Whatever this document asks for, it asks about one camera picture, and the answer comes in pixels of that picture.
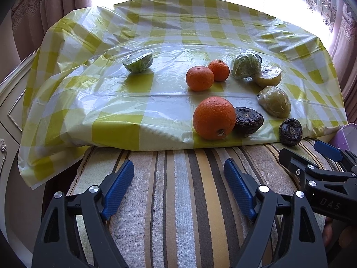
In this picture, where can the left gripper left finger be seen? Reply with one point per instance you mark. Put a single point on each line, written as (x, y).
(58, 242)

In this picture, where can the cream wooden cabinet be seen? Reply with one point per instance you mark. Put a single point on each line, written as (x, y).
(21, 207)

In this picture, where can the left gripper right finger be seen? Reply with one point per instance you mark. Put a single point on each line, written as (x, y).
(284, 230)

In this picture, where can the pink curtain right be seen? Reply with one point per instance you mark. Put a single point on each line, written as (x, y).
(343, 54)

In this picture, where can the large orange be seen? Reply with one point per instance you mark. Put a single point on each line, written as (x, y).
(214, 118)

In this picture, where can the yellow checkered plastic tablecloth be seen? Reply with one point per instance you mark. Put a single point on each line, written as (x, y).
(79, 94)

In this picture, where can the purple white cardboard box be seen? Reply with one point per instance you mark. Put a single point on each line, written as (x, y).
(346, 138)

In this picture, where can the small orange tangerine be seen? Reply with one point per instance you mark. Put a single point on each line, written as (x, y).
(220, 70)

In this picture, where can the green fruit half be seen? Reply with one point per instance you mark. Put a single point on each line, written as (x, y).
(139, 61)

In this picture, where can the medium orange tangerine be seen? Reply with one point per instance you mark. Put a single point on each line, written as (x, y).
(199, 78)

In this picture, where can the yellow cut fruit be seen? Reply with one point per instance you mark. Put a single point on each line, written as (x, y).
(268, 76)

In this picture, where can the striped towel cushion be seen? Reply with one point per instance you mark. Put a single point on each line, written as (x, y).
(179, 210)

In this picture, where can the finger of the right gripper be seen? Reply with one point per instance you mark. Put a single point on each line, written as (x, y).
(309, 172)
(346, 159)

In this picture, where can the person's right hand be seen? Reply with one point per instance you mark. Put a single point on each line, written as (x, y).
(339, 238)

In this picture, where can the dark mangosteen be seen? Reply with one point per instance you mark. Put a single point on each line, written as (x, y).
(247, 121)
(290, 132)

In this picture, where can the yellow-green fruit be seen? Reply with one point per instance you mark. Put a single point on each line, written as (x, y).
(275, 101)

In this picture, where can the pink curtain left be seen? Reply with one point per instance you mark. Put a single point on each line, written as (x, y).
(24, 25)

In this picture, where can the pink curtain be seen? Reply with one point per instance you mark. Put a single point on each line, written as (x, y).
(343, 54)
(24, 25)

